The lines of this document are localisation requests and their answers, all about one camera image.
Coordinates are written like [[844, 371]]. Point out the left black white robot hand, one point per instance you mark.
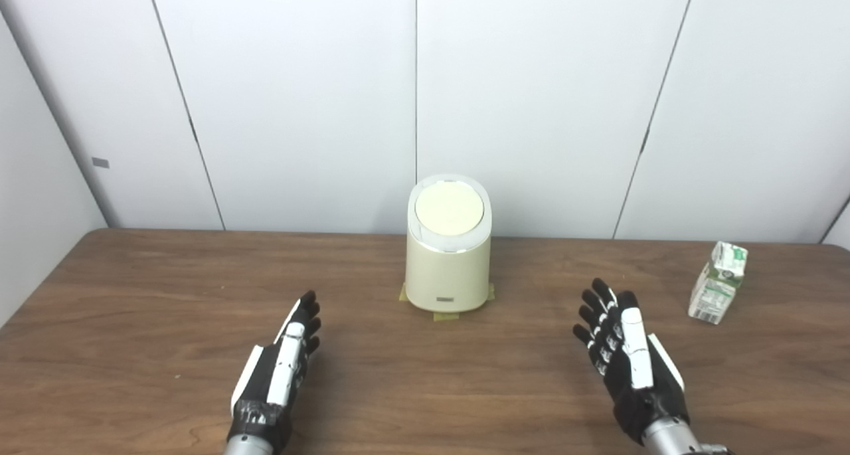
[[265, 388]]

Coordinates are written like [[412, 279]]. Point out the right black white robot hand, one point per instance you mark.
[[641, 388]]

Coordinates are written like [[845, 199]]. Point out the green white milk carton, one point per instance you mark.
[[718, 283]]

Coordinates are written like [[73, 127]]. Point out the cream-colored round bin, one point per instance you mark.
[[448, 275]]

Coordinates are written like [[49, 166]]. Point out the cream round bin lid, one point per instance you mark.
[[449, 208]]

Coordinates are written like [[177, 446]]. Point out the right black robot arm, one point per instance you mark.
[[671, 438]]

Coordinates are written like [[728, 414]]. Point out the yellowish masking tape piece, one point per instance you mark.
[[491, 292], [446, 316], [403, 294]]

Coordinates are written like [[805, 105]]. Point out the small grey wall label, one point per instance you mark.
[[100, 163]]

